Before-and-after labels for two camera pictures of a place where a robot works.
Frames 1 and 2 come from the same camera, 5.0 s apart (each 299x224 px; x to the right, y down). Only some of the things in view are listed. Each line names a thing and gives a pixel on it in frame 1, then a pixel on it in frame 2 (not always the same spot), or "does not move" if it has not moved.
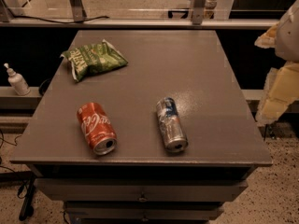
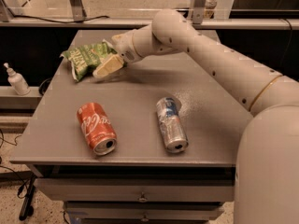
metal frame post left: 78,7 does not move
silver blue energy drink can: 170,121 does not move
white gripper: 289,36 to 126,48
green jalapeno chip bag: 94,58 does not move
